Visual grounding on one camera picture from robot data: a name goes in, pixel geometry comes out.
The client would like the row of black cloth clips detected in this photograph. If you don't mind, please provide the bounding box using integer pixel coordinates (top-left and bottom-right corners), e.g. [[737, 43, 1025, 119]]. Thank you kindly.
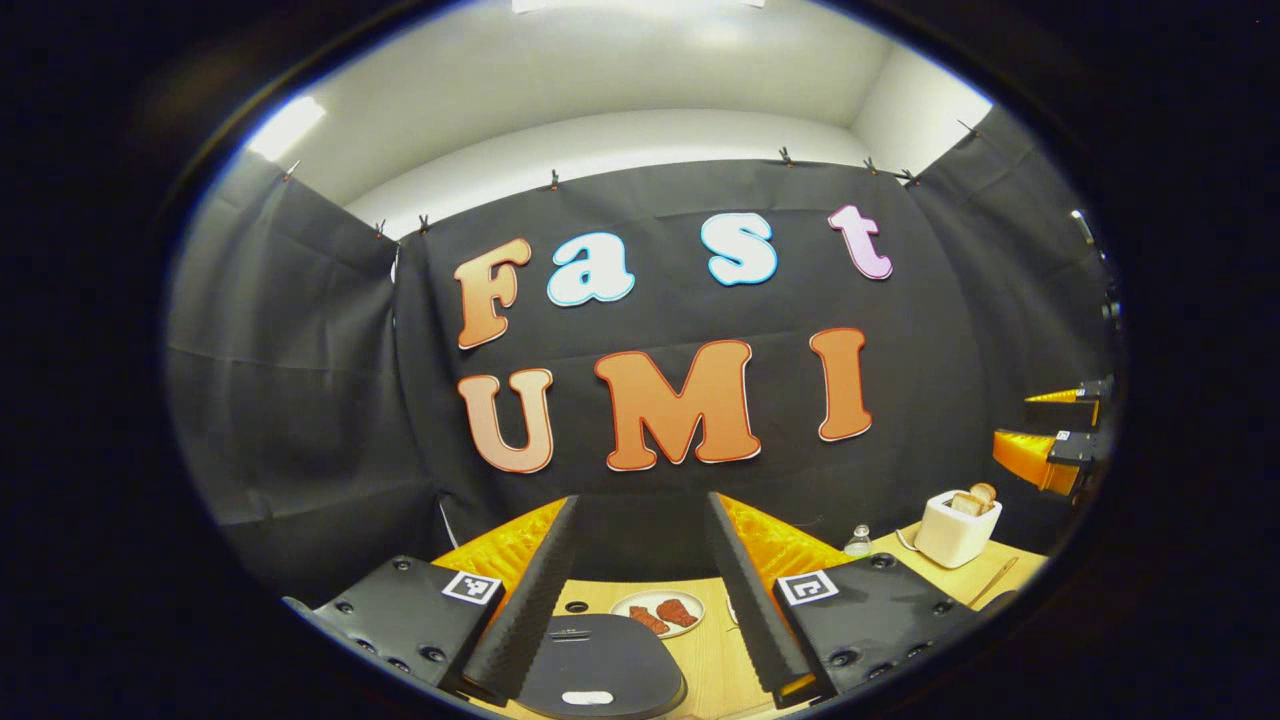
[[285, 120, 976, 236]]

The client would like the ceiling light panel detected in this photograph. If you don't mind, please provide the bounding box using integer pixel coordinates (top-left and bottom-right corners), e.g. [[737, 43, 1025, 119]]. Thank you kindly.
[[248, 95, 326, 161], [512, 0, 766, 13]]

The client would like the wooden spoon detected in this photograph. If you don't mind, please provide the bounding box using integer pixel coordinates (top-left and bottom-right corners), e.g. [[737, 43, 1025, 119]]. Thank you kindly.
[[965, 556, 1020, 609]]

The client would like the white round plate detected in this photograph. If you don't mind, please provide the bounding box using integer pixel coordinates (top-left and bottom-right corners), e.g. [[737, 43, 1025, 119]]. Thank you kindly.
[[610, 589, 706, 639]]

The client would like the black backdrop cloth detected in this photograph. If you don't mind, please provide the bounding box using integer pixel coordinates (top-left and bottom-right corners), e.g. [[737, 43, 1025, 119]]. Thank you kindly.
[[165, 105, 1121, 601]]

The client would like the black silver rice cooker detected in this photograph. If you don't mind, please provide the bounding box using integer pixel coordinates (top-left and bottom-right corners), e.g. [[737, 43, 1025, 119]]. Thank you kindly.
[[515, 612, 689, 720]]

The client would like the white toaster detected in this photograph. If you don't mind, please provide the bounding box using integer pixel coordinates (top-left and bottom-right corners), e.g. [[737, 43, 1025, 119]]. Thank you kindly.
[[914, 488, 1003, 569]]

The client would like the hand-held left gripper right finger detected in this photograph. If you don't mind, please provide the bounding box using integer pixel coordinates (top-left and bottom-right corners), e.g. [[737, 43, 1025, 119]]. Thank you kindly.
[[705, 491, 986, 701]]

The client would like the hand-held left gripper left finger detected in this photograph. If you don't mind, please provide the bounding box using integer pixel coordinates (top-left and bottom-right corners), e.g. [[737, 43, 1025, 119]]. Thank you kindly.
[[283, 494, 581, 706]]

